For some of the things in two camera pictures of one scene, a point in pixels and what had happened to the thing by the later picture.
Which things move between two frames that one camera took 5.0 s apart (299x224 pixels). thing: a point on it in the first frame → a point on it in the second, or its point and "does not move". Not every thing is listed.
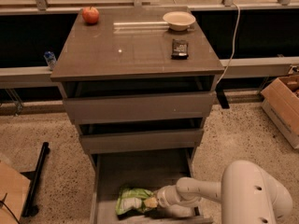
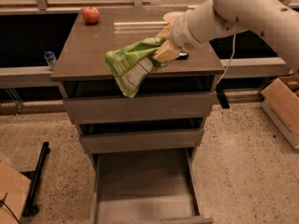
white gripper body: x=163 y=196 → x=181 y=32
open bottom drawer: x=154 y=170 does not move
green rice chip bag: x=129 y=199 → x=129 y=63
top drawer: x=139 y=107 does not move
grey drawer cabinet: x=136 y=89 does not move
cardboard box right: x=280 y=98 does not move
